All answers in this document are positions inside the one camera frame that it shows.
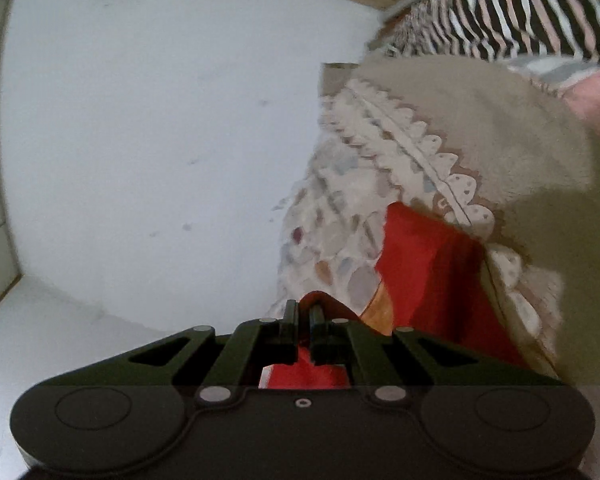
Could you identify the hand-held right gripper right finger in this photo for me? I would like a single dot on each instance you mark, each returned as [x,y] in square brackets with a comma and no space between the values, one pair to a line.
[316,325]

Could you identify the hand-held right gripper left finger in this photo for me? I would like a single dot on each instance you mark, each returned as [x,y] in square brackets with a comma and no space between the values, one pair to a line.
[291,322]

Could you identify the red sweater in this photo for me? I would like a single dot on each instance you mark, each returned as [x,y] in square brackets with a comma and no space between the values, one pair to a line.
[420,260]

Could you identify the patterned quilt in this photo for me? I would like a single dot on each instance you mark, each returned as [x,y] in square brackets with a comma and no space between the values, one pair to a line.
[505,120]

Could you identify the pink cloth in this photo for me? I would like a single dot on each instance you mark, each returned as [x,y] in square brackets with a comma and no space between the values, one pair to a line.
[597,102]

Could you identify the striped bed sheet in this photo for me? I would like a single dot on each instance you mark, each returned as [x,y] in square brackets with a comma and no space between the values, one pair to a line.
[520,15]

